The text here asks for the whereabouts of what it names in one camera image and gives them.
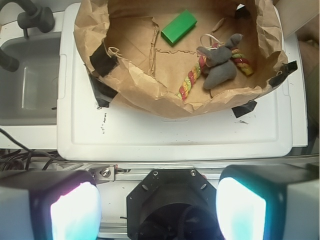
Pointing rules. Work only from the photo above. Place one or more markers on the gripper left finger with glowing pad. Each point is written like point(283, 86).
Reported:
point(49, 205)

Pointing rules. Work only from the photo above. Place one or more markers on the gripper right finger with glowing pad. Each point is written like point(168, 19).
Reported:
point(269, 202)

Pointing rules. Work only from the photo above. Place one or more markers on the black tape lower right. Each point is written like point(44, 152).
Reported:
point(244, 109)

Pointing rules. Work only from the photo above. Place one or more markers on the white plastic bin lid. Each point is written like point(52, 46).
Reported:
point(87, 132)

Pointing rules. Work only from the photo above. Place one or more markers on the grey toy sink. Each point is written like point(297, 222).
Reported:
point(28, 96)

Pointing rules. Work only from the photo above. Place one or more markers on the black tape lower left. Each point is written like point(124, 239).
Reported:
point(102, 92)

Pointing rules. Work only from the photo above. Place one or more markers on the grey plush toy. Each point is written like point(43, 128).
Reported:
point(218, 66)

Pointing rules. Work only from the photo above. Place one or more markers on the black tape piece left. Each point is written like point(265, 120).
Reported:
point(103, 62)

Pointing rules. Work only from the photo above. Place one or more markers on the white elastic loop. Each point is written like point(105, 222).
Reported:
point(210, 42)

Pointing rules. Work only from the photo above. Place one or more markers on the brown paper bag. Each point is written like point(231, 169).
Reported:
point(150, 72)

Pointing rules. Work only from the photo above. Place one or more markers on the dark grey faucet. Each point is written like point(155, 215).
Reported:
point(33, 16)

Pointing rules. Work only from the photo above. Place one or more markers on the green rectangular block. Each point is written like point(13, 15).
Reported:
point(174, 31)

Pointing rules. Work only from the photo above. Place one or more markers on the aluminium frame rail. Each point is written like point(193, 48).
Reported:
point(211, 169)

